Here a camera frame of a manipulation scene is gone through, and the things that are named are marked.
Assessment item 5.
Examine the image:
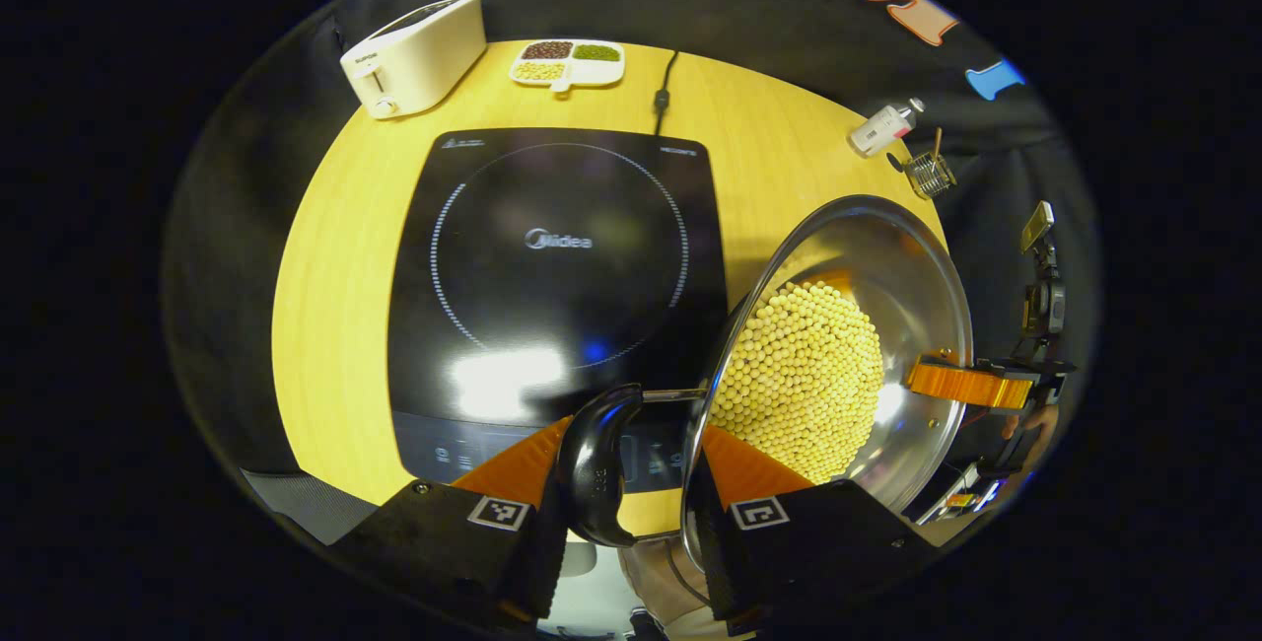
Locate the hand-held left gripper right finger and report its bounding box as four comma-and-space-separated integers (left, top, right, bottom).
682, 424, 938, 622

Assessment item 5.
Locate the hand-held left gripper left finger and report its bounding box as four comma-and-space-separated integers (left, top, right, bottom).
330, 414, 573, 622

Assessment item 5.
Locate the steel pot with beans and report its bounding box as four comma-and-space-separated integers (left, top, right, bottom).
557, 194, 975, 573

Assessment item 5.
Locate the black induction cooktop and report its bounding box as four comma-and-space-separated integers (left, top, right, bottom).
386, 127, 731, 494

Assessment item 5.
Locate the clear bottle with pink label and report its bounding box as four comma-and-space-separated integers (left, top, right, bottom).
849, 97, 927, 158

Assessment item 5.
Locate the white divided plate with beans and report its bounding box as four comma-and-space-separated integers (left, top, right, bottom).
509, 38, 626, 93

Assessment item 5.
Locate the white toaster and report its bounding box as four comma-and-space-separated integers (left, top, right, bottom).
340, 0, 488, 120

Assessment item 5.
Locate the black power cable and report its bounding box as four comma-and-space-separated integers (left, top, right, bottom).
653, 50, 681, 137

